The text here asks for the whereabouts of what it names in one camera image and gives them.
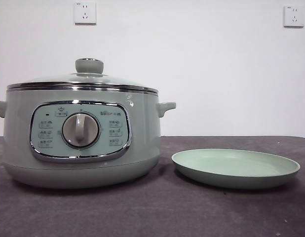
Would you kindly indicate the white wall socket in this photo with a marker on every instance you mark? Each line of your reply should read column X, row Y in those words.
column 293, row 16
column 85, row 13

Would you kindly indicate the pale green round plate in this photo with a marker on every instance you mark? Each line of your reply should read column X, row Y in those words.
column 231, row 165

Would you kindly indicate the pale green electric steamer pot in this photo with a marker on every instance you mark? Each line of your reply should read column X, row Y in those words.
column 142, row 123

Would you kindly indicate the glass lid with green knob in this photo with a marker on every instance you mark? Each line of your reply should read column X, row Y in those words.
column 89, row 66

